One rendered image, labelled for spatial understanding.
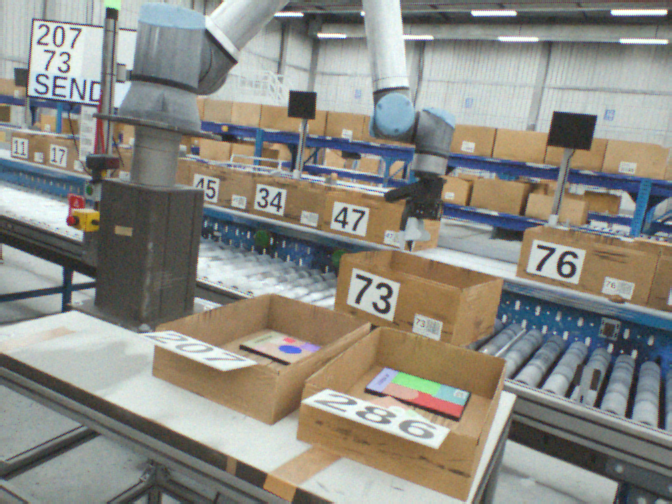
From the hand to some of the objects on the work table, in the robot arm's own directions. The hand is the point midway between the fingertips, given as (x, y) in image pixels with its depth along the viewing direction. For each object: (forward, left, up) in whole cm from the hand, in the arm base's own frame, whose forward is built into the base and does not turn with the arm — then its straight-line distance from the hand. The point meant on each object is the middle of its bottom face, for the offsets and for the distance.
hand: (404, 246), depth 147 cm
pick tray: (-46, +8, -27) cm, 53 cm away
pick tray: (-44, -24, -27) cm, 57 cm away
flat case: (-34, -22, -26) cm, 48 cm away
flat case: (-37, +8, -26) cm, 46 cm away
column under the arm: (-40, +51, -26) cm, 70 cm away
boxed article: (-53, -24, -27) cm, 64 cm away
